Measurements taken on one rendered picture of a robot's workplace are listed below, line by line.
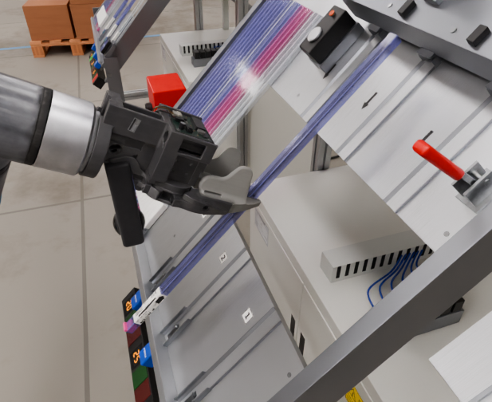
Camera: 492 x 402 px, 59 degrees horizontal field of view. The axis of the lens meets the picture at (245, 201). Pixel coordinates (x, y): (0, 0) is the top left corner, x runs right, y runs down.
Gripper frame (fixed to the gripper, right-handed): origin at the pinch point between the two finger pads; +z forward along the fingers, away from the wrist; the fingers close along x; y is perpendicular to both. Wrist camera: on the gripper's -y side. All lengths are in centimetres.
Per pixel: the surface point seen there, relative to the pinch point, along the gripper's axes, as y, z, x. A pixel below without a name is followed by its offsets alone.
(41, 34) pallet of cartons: -94, -15, 381
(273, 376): -11.7, 3.7, -16.7
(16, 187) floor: -115, -14, 169
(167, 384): -25.9, -1.4, -7.7
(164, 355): -26.0, -0.9, -2.9
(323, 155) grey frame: -6, 48, 49
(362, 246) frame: -10.5, 39.8, 13.4
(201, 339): -19.8, 1.6, -5.1
